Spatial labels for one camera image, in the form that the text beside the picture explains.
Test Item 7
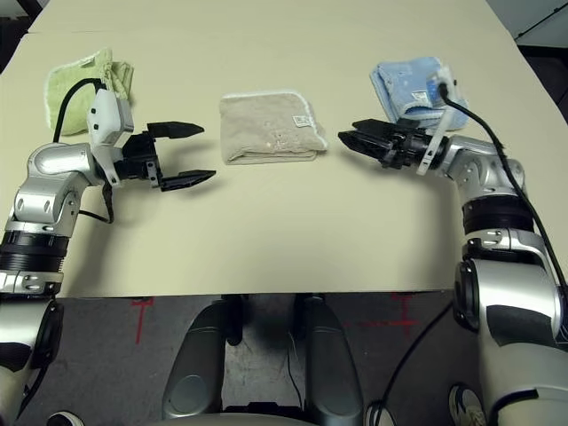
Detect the white black sneaker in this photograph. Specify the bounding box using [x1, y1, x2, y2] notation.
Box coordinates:
[46, 411, 85, 426]

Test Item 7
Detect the black vertical post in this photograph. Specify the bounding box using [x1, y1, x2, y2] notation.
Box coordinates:
[221, 293, 248, 348]

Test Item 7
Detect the blue folded towel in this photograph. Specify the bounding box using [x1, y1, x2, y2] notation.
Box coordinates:
[369, 55, 470, 133]

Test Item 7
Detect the grey robot right leg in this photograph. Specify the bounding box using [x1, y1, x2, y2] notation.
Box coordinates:
[304, 295, 363, 426]

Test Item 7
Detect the grey laced sneaker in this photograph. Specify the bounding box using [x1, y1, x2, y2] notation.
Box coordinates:
[447, 383, 487, 426]
[364, 401, 395, 426]

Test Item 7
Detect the black left wrist camera cable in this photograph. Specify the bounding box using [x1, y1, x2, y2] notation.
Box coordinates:
[51, 77, 117, 224]

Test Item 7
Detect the beige towel with white trim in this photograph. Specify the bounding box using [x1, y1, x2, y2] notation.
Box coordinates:
[219, 88, 329, 166]

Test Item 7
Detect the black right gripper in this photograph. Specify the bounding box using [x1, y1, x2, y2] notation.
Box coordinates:
[337, 118, 445, 170]

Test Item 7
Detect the beige robot torso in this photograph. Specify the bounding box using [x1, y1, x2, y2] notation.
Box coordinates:
[154, 410, 332, 426]

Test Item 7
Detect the green folded towel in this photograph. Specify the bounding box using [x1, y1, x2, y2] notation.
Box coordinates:
[43, 47, 137, 137]

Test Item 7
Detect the thin black wire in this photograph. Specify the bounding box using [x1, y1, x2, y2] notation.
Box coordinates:
[286, 332, 307, 403]

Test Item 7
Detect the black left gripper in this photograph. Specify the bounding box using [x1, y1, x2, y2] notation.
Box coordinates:
[113, 120, 217, 193]

